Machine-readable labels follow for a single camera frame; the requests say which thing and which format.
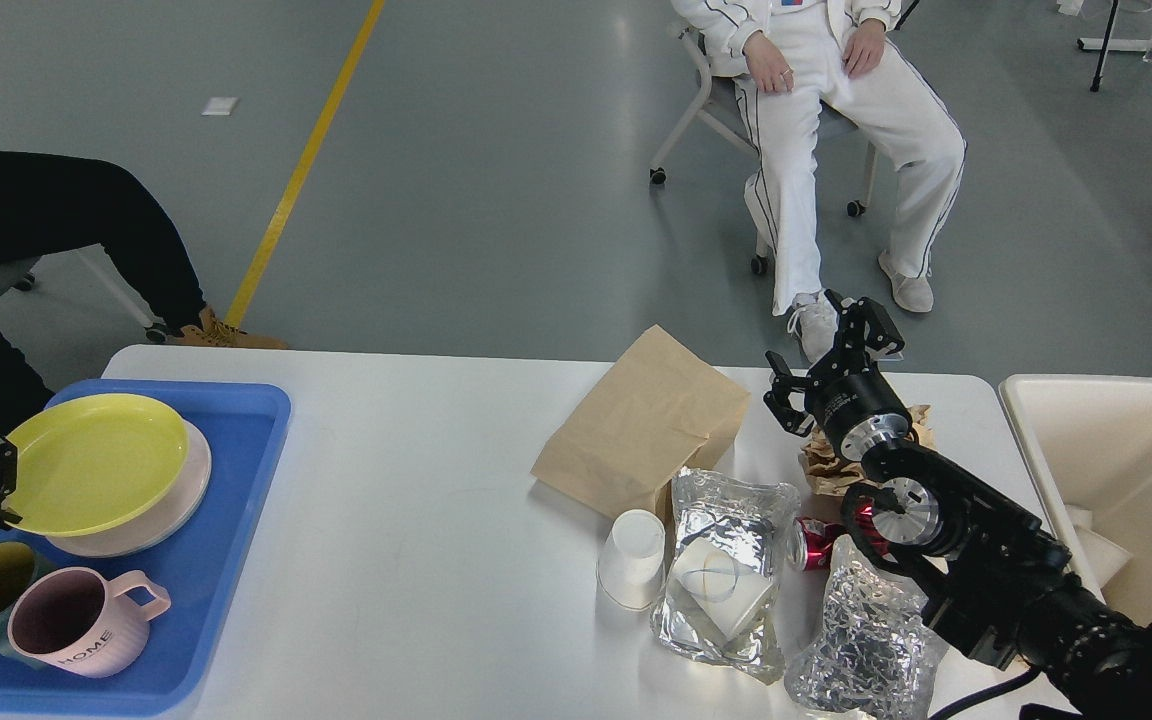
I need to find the crumpled brown paper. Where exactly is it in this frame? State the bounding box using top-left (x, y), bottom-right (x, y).
top-left (803, 404), bottom-right (937, 497)

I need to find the silver foil pouch with paper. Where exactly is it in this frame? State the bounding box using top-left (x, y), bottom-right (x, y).
top-left (650, 468), bottom-right (799, 684)

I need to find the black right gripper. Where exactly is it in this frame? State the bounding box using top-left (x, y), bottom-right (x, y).
top-left (764, 290), bottom-right (914, 462)

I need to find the yellow round plastic plate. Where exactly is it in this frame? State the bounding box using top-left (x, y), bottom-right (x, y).
top-left (3, 393), bottom-right (189, 537)

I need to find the person in white tracksuit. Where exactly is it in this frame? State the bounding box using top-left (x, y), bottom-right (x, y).
top-left (673, 1), bottom-right (967, 363)

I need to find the white stand base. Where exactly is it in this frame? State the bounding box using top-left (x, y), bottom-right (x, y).
top-left (1055, 1), bottom-right (1152, 94)

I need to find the pink ribbed mug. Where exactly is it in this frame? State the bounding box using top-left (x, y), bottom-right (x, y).
top-left (6, 568), bottom-right (172, 679)

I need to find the beige plastic bin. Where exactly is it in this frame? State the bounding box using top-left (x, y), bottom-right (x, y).
top-left (1000, 376), bottom-right (1152, 626)

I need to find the white wheeled chair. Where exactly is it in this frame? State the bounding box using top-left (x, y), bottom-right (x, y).
top-left (647, 20), bottom-right (879, 275)

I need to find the person in black trousers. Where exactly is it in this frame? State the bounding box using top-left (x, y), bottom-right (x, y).
top-left (0, 126), bottom-right (289, 441)

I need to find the blue plastic tray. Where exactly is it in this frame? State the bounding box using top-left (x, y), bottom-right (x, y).
top-left (0, 379), bottom-right (291, 719)

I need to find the white paper cup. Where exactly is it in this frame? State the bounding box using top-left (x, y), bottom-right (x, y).
top-left (596, 509), bottom-right (666, 611)

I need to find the crumpled silver foil bag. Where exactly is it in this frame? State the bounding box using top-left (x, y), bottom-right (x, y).
top-left (785, 536), bottom-right (947, 719)

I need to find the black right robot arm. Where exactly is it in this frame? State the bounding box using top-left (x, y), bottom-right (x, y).
top-left (764, 291), bottom-right (1152, 719)

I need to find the crushed red soda can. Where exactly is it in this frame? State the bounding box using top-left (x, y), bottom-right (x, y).
top-left (786, 516), bottom-right (846, 571)

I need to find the brown paper bag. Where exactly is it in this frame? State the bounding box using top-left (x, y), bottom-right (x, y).
top-left (532, 325), bottom-right (751, 521)

